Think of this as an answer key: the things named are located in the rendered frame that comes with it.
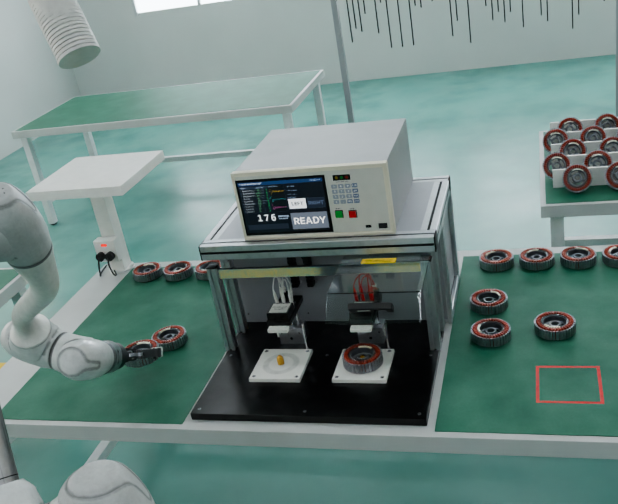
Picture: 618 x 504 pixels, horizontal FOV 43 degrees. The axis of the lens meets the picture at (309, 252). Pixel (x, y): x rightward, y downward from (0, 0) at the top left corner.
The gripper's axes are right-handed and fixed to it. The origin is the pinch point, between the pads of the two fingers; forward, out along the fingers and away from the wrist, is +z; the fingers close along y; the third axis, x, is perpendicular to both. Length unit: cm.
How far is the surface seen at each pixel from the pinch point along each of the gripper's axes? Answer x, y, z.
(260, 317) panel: 8.5, 30.7, 23.6
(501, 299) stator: 9, 106, 25
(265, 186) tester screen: 44, 45, -13
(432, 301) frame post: 10, 87, -2
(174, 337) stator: 3.8, 4.3, 16.1
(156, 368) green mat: -5.2, 1.5, 7.6
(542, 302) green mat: 8, 118, 29
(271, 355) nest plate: -3.0, 38.7, 5.1
